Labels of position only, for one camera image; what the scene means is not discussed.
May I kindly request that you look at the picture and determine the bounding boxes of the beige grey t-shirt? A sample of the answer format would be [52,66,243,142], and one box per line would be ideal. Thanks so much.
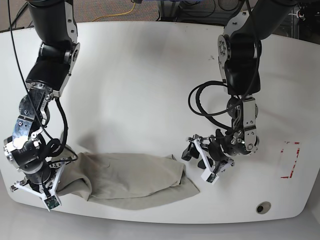
[48,131,201,212]

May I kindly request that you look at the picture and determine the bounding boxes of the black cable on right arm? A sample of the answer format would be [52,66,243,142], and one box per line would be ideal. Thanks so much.
[7,0,78,161]

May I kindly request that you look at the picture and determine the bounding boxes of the yellow cable on floor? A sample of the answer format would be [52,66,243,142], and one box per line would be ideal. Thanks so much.
[93,2,137,22]

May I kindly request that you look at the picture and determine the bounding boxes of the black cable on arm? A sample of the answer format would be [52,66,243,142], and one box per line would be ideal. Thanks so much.
[7,0,78,161]
[187,79,241,131]

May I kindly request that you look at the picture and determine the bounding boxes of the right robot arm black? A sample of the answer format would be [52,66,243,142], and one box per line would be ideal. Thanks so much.
[3,0,80,203]

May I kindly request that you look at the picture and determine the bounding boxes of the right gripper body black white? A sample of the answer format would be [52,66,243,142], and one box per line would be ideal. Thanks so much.
[9,157,78,200]

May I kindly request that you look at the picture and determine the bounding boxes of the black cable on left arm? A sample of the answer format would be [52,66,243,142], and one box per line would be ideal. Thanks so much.
[187,79,241,131]

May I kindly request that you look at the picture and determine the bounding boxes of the right table cable grommet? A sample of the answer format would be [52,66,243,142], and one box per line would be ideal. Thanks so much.
[256,201,272,215]

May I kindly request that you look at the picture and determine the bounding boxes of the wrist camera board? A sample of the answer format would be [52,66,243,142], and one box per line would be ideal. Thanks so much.
[43,195,61,212]
[201,169,219,185]

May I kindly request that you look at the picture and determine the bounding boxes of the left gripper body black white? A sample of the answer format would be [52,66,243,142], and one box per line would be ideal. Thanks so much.
[186,134,235,177]

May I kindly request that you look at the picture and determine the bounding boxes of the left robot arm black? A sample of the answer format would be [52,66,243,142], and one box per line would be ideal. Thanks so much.
[182,0,297,184]

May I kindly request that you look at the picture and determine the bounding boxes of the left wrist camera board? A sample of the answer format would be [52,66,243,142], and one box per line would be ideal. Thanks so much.
[201,169,219,185]

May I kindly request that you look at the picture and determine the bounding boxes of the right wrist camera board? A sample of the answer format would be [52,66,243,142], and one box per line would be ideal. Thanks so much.
[43,195,61,212]

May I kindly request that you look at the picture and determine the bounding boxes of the red tape rectangle marking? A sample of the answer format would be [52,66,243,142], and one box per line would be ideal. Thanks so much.
[278,141,302,179]

